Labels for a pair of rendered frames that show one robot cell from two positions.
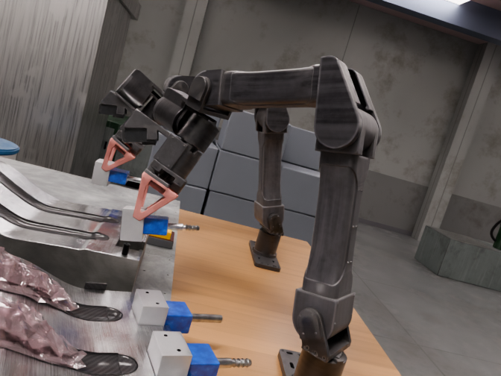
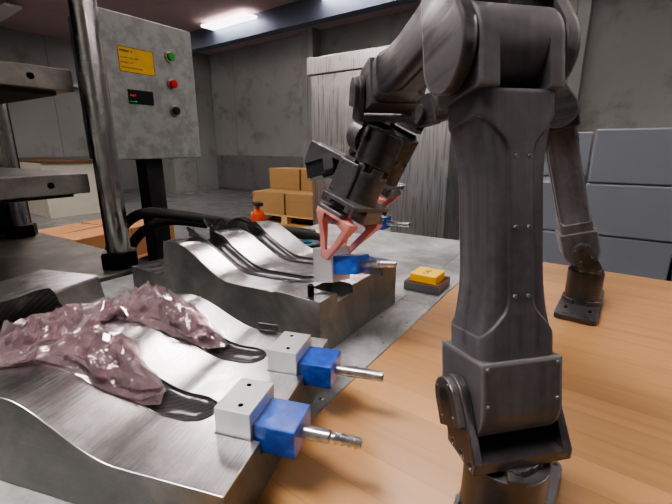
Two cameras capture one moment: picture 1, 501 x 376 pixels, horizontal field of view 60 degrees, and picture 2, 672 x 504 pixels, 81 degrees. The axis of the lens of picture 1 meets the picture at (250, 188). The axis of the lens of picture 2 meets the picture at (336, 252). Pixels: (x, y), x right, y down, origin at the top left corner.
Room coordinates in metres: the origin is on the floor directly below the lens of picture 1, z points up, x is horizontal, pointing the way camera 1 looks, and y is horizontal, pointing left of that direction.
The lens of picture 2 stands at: (0.29, -0.25, 1.11)
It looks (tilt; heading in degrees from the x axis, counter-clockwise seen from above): 15 degrees down; 44
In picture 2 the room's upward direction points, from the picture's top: straight up
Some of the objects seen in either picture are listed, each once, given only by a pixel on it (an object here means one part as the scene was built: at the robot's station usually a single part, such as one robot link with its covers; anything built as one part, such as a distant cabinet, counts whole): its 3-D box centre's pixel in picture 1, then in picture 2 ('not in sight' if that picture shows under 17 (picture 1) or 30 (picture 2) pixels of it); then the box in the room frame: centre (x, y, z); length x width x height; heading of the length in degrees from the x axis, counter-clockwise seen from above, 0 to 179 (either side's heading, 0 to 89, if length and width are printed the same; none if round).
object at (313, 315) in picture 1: (325, 327); (500, 413); (0.58, -0.16, 0.90); 0.09 x 0.06 x 0.06; 146
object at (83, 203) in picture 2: not in sight; (47, 184); (1.80, 8.63, 0.45); 2.62 x 0.84 x 0.90; 97
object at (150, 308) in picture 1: (180, 316); (327, 367); (0.58, 0.05, 0.86); 0.13 x 0.05 x 0.05; 118
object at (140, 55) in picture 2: not in sight; (160, 255); (0.82, 1.13, 0.74); 0.30 x 0.22 x 1.47; 11
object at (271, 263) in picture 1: (267, 243); (583, 286); (1.17, -0.09, 0.84); 0.20 x 0.07 x 0.08; 7
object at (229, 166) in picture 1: (229, 195); (618, 237); (3.04, 0.13, 0.60); 1.20 x 0.80 x 1.19; 102
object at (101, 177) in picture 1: (123, 177); (383, 222); (1.02, 0.30, 0.94); 0.13 x 0.05 x 0.05; 100
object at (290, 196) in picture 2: not in sight; (300, 195); (4.20, 4.31, 0.39); 1.33 x 0.95 x 0.78; 99
